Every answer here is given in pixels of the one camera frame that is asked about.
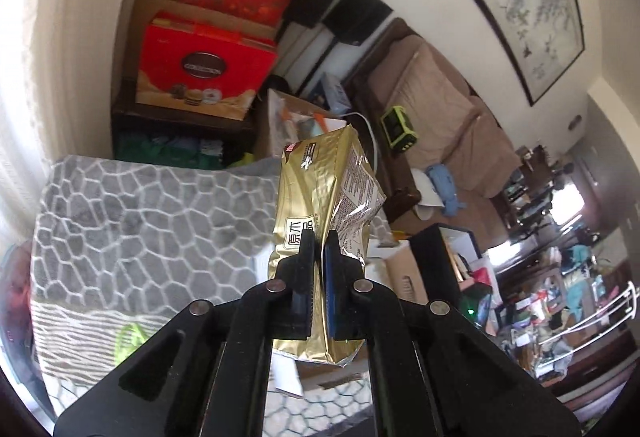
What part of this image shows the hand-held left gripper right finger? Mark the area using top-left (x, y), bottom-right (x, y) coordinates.
top-left (323, 230), bottom-right (582, 437)

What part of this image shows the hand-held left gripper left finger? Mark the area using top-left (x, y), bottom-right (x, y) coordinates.
top-left (53, 232), bottom-right (318, 437)

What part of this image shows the gold foil packet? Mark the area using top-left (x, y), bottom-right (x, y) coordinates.
top-left (269, 125), bottom-right (387, 369)

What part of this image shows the white round object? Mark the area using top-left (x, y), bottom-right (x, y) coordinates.
top-left (409, 166), bottom-right (447, 221)

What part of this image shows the blue plush toy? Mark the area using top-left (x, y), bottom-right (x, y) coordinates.
top-left (426, 163), bottom-right (469, 218)

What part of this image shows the small cluttered cardboard box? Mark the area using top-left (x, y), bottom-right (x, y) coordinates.
top-left (254, 88), bottom-right (347, 164)

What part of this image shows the grey patterned blanket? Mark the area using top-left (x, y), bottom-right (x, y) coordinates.
top-left (29, 154), bottom-right (391, 437)

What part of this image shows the green portable device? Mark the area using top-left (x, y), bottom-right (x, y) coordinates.
top-left (378, 105), bottom-right (421, 153)

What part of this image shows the green toy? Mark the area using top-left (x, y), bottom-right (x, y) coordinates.
top-left (114, 322), bottom-right (149, 369)

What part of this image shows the brown sofa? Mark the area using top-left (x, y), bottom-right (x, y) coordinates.
top-left (346, 17), bottom-right (524, 229)

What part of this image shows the dark wooden cabinet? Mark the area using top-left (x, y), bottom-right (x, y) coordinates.
top-left (110, 79), bottom-right (262, 170)

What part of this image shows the beige sofa cushion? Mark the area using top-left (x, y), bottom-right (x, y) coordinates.
top-left (386, 38), bottom-right (475, 134)
top-left (444, 96), bottom-right (522, 198)

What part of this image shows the red cookie gift box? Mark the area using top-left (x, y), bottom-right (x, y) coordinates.
top-left (135, 12), bottom-right (279, 122)

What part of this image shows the framed ink painting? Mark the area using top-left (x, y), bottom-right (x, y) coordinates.
top-left (440, 0), bottom-right (586, 107)

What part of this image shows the white cable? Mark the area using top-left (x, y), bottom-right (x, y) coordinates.
top-left (344, 112), bottom-right (382, 174)

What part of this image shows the white wire rack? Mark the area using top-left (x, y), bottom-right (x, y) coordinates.
top-left (536, 281), bottom-right (640, 354)

